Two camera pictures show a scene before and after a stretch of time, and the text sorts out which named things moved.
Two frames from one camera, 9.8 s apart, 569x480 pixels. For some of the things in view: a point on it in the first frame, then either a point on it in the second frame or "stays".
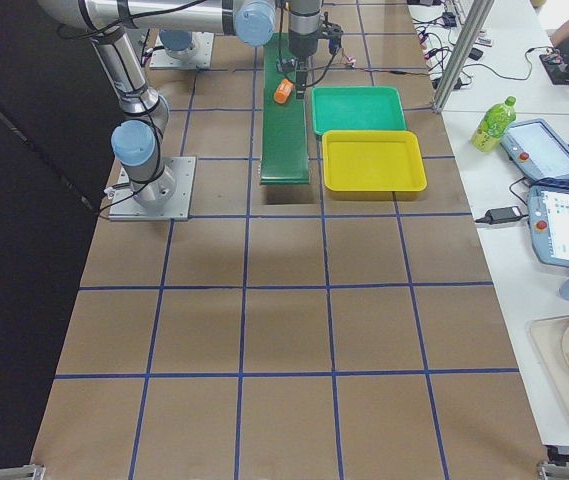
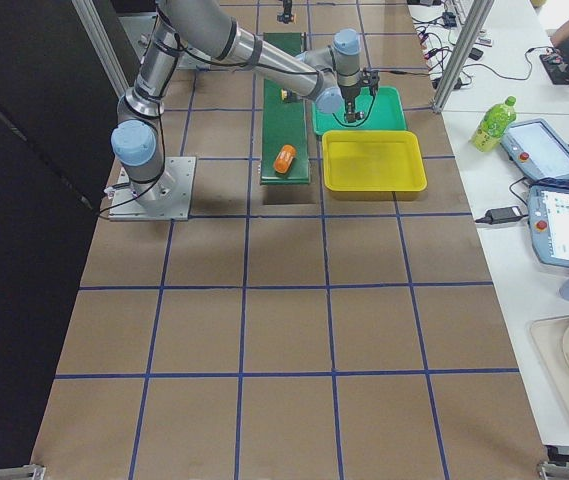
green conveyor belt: [285, 150] stays
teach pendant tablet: [540, 152] stays
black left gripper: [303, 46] → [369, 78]
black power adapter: [500, 215] stays
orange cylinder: [283, 90] → [284, 158]
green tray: [357, 108] stays
